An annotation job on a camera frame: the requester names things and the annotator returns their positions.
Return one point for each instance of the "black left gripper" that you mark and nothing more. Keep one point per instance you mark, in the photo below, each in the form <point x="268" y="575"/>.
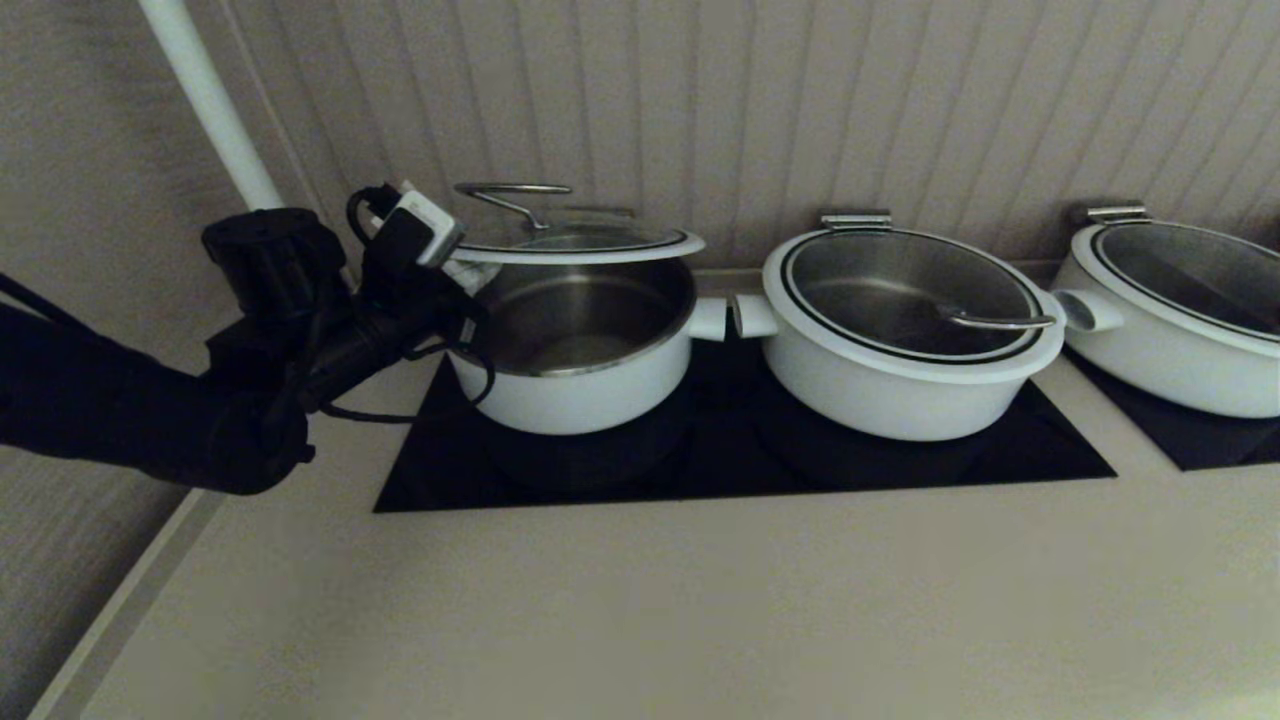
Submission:
<point x="410" y="300"/>

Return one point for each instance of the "glass lid with white rim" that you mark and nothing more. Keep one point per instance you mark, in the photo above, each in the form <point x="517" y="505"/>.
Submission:
<point x="900" y="290"/>
<point x="600" y="245"/>
<point x="1200" y="270"/>

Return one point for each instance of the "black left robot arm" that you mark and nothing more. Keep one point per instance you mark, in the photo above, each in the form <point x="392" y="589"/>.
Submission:
<point x="150" y="410"/>

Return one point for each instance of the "white steel-lined pot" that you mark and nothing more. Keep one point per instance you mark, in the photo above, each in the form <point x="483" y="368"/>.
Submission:
<point x="580" y="390"/>
<point x="1150" y="370"/>
<point x="880" y="400"/>

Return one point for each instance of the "large black glass cooktop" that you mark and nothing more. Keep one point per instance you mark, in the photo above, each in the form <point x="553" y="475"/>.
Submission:
<point x="720" y="460"/>

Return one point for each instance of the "white round pipe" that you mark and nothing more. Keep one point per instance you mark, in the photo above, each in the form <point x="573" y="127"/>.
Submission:
<point x="210" y="100"/>

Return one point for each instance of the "small black glass cooktop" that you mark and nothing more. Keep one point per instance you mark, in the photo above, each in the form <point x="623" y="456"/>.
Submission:
<point x="1200" y="440"/>

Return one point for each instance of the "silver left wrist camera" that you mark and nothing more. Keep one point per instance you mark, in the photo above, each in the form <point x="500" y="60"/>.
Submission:
<point x="430" y="225"/>

